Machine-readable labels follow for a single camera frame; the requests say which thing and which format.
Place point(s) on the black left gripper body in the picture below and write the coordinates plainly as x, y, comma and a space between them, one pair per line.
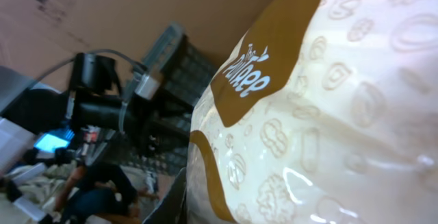
153, 133

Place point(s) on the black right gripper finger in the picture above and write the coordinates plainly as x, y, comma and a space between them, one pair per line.
172, 208

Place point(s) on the cream brown nut bag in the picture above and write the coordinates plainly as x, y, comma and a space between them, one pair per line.
325, 112

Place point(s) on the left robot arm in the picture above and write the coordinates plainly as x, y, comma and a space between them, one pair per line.
84, 104

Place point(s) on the grey plastic basket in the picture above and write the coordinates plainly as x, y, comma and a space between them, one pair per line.
187, 72

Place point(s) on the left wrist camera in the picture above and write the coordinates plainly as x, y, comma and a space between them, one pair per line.
147, 87

